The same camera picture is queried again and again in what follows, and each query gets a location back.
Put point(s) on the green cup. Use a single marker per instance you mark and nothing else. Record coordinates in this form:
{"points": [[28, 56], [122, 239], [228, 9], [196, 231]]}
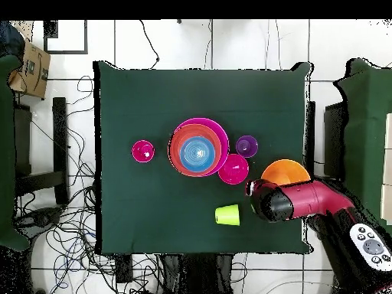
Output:
{"points": [[228, 215]]}

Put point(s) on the large orange bowl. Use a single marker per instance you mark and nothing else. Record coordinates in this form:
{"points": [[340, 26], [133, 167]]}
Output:
{"points": [[284, 171]]}

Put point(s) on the purple cup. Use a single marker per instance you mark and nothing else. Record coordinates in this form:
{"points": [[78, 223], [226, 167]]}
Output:
{"points": [[246, 145]]}

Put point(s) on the blue bowl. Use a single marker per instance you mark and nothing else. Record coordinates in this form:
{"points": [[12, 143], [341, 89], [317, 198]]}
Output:
{"points": [[197, 153]]}

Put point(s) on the wide red-orange bowl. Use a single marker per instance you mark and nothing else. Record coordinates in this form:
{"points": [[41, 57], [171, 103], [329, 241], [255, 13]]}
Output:
{"points": [[174, 150]]}

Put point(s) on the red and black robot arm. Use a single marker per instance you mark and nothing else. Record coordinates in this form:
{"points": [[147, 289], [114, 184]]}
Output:
{"points": [[306, 199]]}

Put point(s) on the small crimson bowl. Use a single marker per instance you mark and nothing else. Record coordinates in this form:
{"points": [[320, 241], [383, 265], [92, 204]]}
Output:
{"points": [[234, 171]]}

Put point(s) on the large pink bowl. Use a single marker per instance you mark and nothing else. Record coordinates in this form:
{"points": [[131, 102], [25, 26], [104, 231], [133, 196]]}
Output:
{"points": [[224, 137]]}

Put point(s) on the crimson cup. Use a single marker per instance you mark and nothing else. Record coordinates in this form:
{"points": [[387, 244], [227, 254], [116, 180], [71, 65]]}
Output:
{"points": [[139, 150]]}

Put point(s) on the green covered side table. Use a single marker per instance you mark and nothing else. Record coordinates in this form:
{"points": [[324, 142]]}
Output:
{"points": [[364, 137], [6, 153]]}

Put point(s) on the dark green tablecloth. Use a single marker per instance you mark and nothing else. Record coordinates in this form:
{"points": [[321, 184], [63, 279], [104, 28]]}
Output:
{"points": [[137, 101]]}

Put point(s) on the black power strip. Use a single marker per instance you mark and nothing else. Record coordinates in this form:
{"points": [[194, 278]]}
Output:
{"points": [[124, 269]]}

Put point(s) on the cardboard box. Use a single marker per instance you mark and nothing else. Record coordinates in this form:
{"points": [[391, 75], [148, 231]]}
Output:
{"points": [[29, 72]]}

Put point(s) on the dark blue bag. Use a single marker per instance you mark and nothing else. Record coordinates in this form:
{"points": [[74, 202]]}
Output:
{"points": [[9, 39]]}

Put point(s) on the black wooden frame stand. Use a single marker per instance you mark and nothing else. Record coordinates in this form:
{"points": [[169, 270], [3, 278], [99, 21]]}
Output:
{"points": [[59, 137]]}

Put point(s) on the black pedestal leg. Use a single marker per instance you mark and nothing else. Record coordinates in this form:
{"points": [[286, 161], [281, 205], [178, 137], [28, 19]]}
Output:
{"points": [[39, 219]]}

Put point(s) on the square black floor frame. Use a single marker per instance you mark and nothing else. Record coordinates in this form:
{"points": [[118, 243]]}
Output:
{"points": [[86, 36]]}

